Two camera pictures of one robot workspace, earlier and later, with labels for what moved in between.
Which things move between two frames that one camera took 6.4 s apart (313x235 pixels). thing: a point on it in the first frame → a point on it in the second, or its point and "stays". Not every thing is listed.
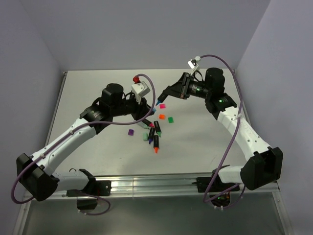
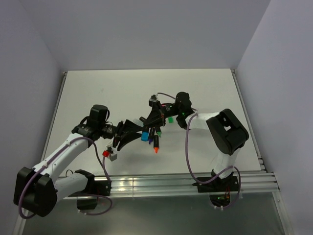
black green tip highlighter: x=157 y=128 stays
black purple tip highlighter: x=151 y=135 stays
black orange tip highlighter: x=156 y=143 stays
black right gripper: x=180 y=89 → x=155 y=117
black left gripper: x=141 y=110 → x=130 y=129
